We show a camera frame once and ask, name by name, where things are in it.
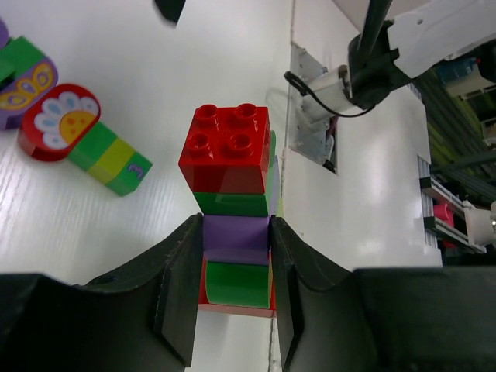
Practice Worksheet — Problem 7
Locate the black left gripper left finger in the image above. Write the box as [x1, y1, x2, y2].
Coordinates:
[85, 214, 203, 368]

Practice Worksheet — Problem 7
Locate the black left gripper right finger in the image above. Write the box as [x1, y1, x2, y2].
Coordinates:
[270, 217, 378, 370]

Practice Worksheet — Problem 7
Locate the multicolour lego brick stack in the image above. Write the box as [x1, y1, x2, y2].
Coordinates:
[178, 103, 280, 318]

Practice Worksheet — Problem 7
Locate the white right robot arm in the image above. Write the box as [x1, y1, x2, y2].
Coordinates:
[298, 1, 495, 122]

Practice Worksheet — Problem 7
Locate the flower and butterfly lego assembly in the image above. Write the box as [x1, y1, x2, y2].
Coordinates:
[1, 23, 153, 196]

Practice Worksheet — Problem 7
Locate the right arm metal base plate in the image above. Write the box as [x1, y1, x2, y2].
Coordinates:
[286, 44, 339, 173]

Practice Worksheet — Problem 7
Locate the black cable at right base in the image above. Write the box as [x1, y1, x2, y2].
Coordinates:
[284, 71, 383, 119]

